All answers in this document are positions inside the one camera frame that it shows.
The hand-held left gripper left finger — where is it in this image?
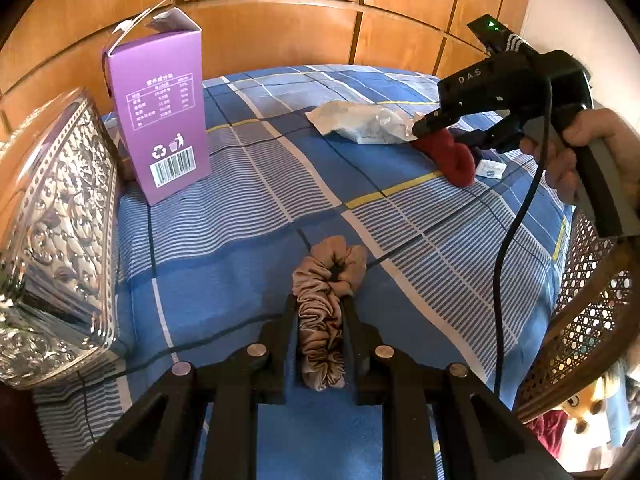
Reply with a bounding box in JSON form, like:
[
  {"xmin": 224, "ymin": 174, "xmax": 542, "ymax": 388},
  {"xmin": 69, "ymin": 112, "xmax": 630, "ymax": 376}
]
[{"xmin": 64, "ymin": 294, "xmax": 301, "ymax": 480}]

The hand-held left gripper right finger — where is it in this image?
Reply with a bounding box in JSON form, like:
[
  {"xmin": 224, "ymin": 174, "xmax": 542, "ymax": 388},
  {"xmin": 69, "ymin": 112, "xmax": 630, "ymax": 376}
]
[{"xmin": 341, "ymin": 297, "xmax": 573, "ymax": 480}]

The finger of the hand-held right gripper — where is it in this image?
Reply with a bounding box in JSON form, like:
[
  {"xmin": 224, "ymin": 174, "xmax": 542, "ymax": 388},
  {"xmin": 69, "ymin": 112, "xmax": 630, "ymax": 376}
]
[
  {"xmin": 450, "ymin": 119, "xmax": 526, "ymax": 153},
  {"xmin": 411, "ymin": 102, "xmax": 501, "ymax": 140}
]

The pink satin scrunchie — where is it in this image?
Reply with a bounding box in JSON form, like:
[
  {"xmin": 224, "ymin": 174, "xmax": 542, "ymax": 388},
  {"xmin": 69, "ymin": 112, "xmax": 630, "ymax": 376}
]
[{"xmin": 291, "ymin": 237, "xmax": 368, "ymax": 392}]

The red sock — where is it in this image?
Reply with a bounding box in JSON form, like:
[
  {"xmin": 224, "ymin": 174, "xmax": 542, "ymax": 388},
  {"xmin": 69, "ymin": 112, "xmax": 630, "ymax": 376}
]
[{"xmin": 411, "ymin": 129, "xmax": 476, "ymax": 188}]

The person's right hand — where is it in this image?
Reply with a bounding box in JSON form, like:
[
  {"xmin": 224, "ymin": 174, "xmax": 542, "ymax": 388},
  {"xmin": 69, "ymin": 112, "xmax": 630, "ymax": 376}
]
[{"xmin": 519, "ymin": 107, "xmax": 640, "ymax": 207}]

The white plastic bag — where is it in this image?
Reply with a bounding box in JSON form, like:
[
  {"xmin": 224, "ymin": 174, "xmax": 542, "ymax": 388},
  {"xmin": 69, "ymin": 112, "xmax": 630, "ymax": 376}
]
[{"xmin": 305, "ymin": 100, "xmax": 418, "ymax": 145}]

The blue plaid tablecloth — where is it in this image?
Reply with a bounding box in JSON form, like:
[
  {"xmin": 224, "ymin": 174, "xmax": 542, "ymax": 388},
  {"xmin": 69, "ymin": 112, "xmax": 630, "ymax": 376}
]
[{"xmin": 30, "ymin": 64, "xmax": 576, "ymax": 480}]

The wooden wardrobe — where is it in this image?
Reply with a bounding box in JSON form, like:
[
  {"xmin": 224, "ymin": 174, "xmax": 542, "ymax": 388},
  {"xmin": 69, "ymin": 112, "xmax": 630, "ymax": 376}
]
[{"xmin": 0, "ymin": 0, "xmax": 538, "ymax": 131}]

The wicker chair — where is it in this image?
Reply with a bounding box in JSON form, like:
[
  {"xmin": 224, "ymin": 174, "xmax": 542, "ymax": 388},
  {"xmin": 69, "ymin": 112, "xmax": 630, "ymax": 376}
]
[{"xmin": 515, "ymin": 207, "xmax": 640, "ymax": 423}]

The dark red cloth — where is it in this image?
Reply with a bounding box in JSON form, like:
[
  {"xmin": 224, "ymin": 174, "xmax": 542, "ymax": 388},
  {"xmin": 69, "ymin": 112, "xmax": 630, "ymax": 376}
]
[{"xmin": 525, "ymin": 410, "xmax": 568, "ymax": 453}]

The yellow brown plush toy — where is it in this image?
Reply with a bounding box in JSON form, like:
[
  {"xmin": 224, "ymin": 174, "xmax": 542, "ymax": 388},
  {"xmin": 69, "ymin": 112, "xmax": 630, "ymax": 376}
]
[{"xmin": 560, "ymin": 367, "xmax": 628, "ymax": 448}]

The silver embossed box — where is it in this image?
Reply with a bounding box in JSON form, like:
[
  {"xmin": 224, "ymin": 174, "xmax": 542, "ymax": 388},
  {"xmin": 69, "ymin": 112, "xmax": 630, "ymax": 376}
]
[{"xmin": 0, "ymin": 87, "xmax": 132, "ymax": 391}]

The purple carton box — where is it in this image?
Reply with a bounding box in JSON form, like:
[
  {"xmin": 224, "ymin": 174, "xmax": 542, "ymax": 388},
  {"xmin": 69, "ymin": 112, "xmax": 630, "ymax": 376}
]
[{"xmin": 102, "ymin": 0, "xmax": 212, "ymax": 206}]

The black cable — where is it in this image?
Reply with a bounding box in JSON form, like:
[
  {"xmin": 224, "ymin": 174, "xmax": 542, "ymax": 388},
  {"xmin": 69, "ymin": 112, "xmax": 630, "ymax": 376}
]
[{"xmin": 492, "ymin": 75, "xmax": 555, "ymax": 396}]

